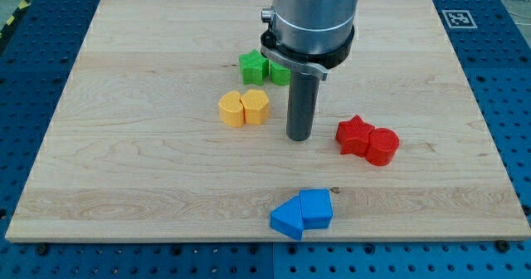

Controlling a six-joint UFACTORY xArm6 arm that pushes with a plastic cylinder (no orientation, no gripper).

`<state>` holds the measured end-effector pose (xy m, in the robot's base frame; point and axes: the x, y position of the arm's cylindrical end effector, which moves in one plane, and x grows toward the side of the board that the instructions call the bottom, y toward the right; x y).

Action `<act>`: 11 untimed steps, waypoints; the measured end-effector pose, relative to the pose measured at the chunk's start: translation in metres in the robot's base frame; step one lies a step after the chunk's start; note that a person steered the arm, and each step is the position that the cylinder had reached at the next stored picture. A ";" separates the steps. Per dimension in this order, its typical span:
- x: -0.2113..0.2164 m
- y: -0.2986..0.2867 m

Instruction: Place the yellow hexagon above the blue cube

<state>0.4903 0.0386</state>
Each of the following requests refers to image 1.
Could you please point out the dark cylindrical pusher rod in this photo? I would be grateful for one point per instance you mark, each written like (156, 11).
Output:
(301, 104)

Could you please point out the black clamp ring with lever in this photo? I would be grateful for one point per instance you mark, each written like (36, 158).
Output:
(305, 50)

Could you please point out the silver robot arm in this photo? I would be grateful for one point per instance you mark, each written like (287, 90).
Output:
(315, 13)

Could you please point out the yellow hexagon block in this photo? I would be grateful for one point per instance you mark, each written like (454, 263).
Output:
(256, 105)

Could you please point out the blue cube block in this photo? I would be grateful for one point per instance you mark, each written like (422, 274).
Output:
(316, 208)

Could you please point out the green rounded block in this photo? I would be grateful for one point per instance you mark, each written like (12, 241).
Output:
(279, 75)

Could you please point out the green star block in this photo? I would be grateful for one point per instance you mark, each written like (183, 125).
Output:
(254, 68)

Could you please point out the red star block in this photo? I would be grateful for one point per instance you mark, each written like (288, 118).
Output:
(353, 136)

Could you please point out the yellow heart block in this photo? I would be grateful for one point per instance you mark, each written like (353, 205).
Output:
(231, 110)

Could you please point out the red cylinder block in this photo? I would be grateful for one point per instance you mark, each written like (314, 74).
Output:
(383, 144)

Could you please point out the blue triangle block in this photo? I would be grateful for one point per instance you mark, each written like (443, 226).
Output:
(287, 219)

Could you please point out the white fiducial marker tag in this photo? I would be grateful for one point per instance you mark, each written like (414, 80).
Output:
(459, 19)

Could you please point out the light wooden board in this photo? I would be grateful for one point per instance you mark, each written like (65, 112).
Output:
(136, 151)

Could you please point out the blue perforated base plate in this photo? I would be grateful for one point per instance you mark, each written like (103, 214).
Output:
(34, 68)

